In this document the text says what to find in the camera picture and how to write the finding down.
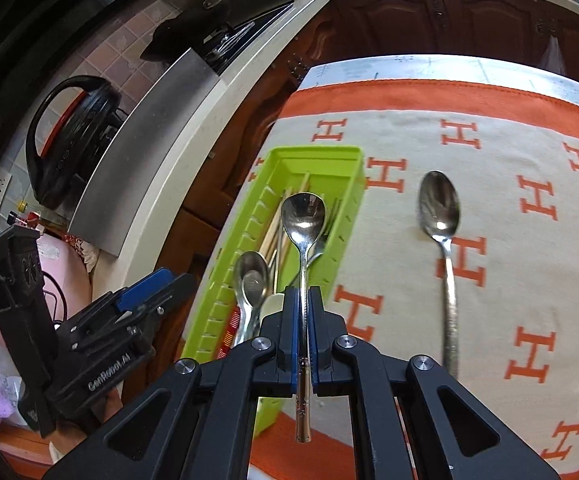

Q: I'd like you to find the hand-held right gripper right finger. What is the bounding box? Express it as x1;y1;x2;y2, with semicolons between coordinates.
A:
307;285;560;480

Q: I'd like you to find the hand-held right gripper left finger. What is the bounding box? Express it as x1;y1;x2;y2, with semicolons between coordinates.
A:
42;285;301;480

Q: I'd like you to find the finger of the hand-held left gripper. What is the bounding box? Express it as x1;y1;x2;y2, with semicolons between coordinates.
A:
123;273;200;342
66;268;176;334

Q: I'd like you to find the white ceramic spoon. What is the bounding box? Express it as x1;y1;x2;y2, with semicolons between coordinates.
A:
262;292;286;321

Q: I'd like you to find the medium metal spoon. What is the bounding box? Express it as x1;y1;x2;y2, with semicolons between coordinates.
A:
232;251;271;348

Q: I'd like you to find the green plastic utensil tray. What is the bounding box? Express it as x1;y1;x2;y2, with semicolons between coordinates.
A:
179;146;367;433

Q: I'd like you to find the metal fork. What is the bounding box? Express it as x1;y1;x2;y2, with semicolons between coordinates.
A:
304;199;343;271

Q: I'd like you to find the small metal spoon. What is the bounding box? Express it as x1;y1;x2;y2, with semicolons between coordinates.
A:
280;192;327;445

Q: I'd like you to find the pink container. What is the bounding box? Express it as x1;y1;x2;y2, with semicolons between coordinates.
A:
34;232;95;321

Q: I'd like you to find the stainless steel splash panel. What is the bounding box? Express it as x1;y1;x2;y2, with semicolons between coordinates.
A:
68;47;220;258

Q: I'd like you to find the black and red pressure cooker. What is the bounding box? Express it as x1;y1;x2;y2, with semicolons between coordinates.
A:
24;75;122;211

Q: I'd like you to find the orange and beige printed blanket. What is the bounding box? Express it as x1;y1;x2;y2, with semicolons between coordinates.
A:
242;79;579;480

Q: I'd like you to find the pale blue table cover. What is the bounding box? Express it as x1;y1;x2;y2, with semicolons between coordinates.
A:
299;54;579;121

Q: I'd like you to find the black gas stove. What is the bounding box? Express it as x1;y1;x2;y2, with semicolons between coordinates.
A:
199;2;295;68

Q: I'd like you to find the hanging plastic bag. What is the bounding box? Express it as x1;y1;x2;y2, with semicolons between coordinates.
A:
539;35;567;73

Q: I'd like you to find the large metal spoon patterned handle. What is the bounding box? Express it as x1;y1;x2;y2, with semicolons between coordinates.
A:
417;170;463;380

